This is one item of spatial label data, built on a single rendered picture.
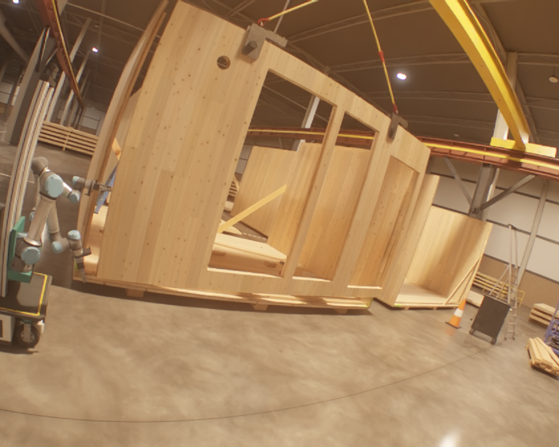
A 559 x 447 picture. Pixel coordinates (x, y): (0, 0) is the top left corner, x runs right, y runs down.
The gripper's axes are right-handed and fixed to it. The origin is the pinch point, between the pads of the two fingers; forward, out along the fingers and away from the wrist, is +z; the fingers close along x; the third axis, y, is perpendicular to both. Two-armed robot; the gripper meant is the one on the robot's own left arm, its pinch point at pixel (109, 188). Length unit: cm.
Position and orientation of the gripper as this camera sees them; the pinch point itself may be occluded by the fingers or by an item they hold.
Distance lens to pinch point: 265.7
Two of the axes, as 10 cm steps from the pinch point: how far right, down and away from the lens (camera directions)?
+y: 2.9, -9.5, -1.1
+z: 8.2, 1.9, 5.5
